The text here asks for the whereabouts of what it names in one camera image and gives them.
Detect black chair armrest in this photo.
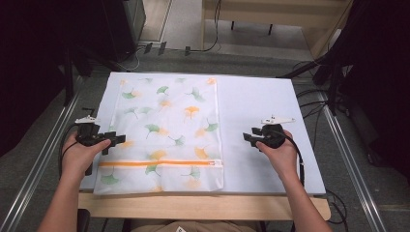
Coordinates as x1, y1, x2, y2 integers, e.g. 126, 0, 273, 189
76, 208, 92, 232

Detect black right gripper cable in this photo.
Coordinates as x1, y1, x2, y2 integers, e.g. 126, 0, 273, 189
275, 129, 306, 188

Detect black metal stand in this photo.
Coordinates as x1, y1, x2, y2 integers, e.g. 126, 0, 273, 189
62, 46, 77, 108
276, 47, 347, 116

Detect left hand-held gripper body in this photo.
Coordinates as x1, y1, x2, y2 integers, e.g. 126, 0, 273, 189
74, 115, 112, 148

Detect black curtain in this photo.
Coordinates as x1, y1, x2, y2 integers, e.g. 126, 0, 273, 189
0, 0, 109, 159
337, 0, 410, 182

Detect wooden table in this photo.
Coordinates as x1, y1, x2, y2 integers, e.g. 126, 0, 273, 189
77, 188, 333, 222

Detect person's right hand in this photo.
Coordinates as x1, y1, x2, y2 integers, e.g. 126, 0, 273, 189
255, 130, 300, 180

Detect person's beige pants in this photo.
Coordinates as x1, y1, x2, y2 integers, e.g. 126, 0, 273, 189
130, 219, 259, 232

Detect white table mat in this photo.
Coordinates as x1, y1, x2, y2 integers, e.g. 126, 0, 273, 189
79, 71, 327, 196

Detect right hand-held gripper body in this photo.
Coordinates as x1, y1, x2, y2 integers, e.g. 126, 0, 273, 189
257, 115, 296, 150

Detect black floor cable with plug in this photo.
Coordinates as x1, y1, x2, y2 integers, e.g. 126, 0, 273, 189
184, 0, 223, 57

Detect metal floor rail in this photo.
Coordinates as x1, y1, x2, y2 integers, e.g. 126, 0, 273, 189
0, 91, 83, 232
317, 91, 390, 232

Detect bundle of black floor cables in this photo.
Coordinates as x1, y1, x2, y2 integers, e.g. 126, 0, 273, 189
292, 60, 332, 153

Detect wooden bench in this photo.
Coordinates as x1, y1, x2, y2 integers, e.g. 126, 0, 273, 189
200, 0, 354, 60

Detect leaf print mesh laundry bag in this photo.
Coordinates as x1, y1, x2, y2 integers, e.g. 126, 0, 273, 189
93, 75, 225, 196

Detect black cabinet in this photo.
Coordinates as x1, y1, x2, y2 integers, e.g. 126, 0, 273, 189
102, 0, 147, 63

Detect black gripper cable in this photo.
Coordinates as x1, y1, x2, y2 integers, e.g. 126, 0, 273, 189
275, 129, 306, 188
57, 124, 80, 181

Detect person's left hand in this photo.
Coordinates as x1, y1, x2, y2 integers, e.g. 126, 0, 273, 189
61, 130, 112, 179

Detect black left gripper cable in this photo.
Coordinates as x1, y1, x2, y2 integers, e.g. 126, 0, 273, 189
57, 124, 80, 181

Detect looped black floor cable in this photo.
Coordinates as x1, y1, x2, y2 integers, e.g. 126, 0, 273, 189
324, 188, 350, 226

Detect white floor cable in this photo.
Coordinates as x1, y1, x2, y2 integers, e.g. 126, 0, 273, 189
114, 47, 142, 73

